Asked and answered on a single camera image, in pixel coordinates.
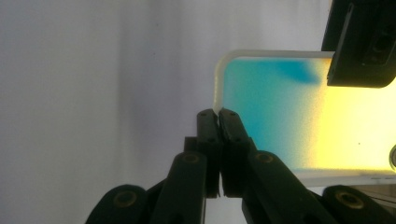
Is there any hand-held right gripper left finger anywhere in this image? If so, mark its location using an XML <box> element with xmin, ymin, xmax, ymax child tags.
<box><xmin>183</xmin><ymin>108</ymin><xmax>223</xmax><ymax>199</ymax></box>

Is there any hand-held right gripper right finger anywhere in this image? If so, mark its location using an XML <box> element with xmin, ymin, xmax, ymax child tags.
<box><xmin>218</xmin><ymin>107</ymin><xmax>258</xmax><ymax>199</ymax></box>

